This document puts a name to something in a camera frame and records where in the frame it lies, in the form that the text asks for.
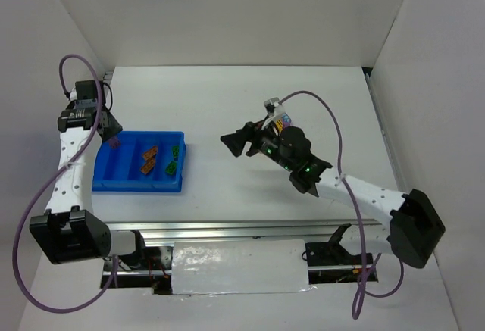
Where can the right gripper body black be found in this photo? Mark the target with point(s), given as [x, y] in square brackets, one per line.
[249, 140]

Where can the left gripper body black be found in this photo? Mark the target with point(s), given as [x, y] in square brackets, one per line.
[107, 126]

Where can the yellow striped lego brick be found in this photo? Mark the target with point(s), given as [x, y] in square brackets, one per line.
[279, 125]

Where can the purple oval lego blue print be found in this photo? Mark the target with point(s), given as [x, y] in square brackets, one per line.
[286, 120]

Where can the purple lego brick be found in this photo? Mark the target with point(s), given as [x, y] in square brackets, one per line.
[114, 142]

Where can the green lego brick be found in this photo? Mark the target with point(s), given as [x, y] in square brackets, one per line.
[175, 150]
[171, 168]

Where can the orange lego plate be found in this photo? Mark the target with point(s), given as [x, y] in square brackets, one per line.
[148, 166]
[151, 153]

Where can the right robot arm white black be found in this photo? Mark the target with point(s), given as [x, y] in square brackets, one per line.
[414, 226]

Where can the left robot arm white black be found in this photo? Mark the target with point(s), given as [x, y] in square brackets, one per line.
[68, 230]

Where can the blue compartment bin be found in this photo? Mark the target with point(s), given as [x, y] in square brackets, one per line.
[118, 170]

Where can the white foam block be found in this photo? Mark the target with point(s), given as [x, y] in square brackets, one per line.
[239, 267]

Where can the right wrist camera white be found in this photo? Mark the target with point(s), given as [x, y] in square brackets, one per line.
[274, 109]

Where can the aluminium rail frame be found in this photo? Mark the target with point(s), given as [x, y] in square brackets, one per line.
[228, 197]

